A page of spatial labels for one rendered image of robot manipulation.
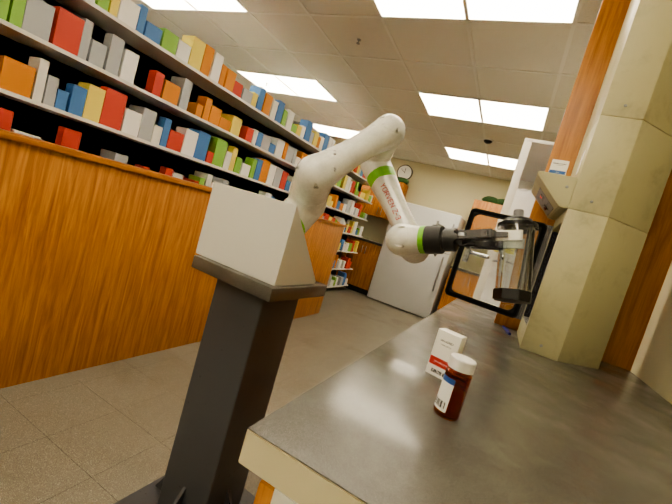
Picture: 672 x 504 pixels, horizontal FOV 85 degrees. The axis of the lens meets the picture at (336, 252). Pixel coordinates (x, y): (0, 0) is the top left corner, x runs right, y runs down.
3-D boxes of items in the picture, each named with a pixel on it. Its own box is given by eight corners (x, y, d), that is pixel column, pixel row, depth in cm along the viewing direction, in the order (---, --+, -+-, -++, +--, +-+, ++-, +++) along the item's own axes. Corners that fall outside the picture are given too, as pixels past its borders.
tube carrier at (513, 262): (534, 301, 106) (539, 229, 110) (532, 296, 97) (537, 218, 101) (493, 297, 112) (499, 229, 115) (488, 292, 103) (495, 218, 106)
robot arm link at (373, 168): (361, 139, 149) (387, 138, 154) (351, 161, 160) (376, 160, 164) (377, 173, 141) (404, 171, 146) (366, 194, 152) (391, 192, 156)
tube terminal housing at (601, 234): (587, 357, 139) (659, 158, 133) (609, 381, 110) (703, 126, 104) (516, 332, 150) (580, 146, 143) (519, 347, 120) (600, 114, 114)
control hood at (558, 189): (555, 220, 146) (563, 196, 145) (567, 208, 116) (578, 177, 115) (523, 213, 150) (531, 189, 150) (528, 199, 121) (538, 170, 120)
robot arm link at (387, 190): (366, 185, 146) (390, 170, 142) (378, 196, 156) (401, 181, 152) (401, 265, 131) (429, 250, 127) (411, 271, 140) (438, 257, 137)
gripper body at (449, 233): (441, 224, 115) (473, 224, 110) (448, 232, 122) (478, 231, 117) (439, 248, 114) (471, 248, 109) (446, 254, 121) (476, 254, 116)
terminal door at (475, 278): (516, 319, 149) (548, 224, 145) (443, 293, 164) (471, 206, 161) (516, 319, 149) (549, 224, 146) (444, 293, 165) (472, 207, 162)
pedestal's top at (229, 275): (190, 266, 116) (194, 254, 116) (256, 268, 145) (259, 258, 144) (268, 302, 102) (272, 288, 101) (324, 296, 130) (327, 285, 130)
